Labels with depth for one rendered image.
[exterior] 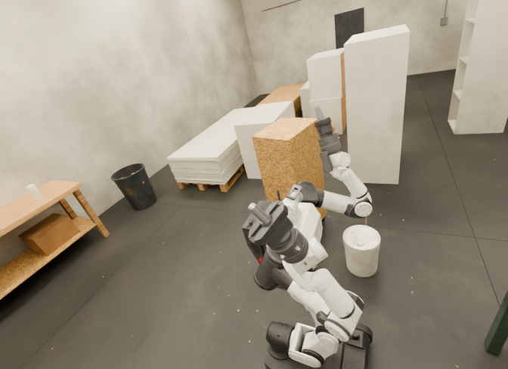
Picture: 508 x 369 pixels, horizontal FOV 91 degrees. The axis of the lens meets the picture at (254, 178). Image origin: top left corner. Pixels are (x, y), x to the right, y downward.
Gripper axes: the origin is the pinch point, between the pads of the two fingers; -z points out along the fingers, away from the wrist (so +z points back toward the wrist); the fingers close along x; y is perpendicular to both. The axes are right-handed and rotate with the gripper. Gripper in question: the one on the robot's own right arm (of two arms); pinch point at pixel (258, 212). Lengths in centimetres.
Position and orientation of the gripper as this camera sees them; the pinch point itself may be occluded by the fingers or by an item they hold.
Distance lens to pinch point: 61.4
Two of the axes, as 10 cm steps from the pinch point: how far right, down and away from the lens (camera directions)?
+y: 5.2, 2.0, -8.3
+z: 5.8, 6.4, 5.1
